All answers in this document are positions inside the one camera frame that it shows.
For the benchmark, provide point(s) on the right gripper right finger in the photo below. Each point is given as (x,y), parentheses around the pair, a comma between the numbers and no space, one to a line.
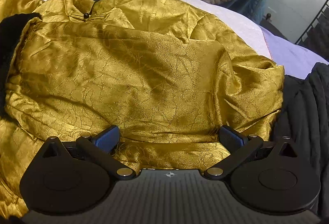
(241,149)

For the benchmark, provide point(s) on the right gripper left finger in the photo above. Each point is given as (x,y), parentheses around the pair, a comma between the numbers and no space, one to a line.
(98,150)

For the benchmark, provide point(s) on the gold satin jacket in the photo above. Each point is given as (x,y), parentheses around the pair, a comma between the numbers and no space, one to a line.
(166,73)

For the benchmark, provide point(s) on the black quilted garment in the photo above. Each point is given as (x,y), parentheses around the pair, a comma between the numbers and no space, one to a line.
(304,118)

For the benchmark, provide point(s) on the black metal rack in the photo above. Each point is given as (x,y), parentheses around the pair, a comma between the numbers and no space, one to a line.
(316,35)

